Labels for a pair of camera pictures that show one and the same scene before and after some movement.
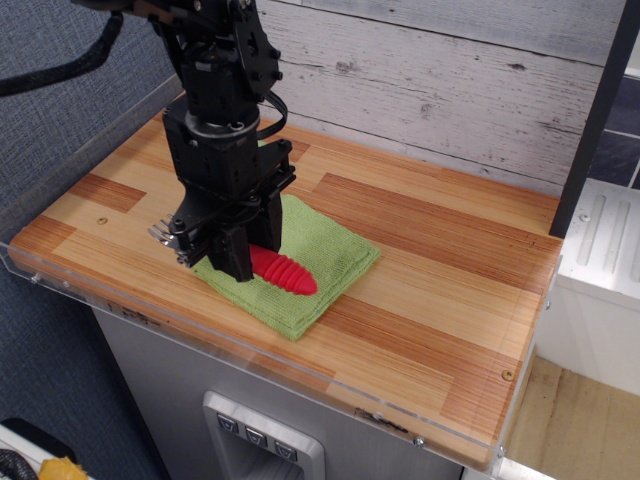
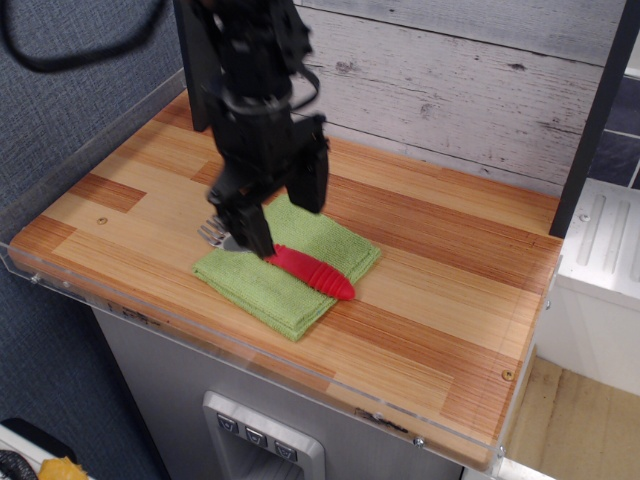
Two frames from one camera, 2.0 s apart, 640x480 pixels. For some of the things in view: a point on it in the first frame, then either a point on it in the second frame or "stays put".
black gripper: x=223 y=167 -> x=263 y=143
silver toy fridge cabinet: x=209 y=417 stays put
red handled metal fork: x=281 y=269 -> x=215 y=234
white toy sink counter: x=592 y=322 stays put
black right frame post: x=596 y=118 stays put
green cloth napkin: x=316 y=246 stays put
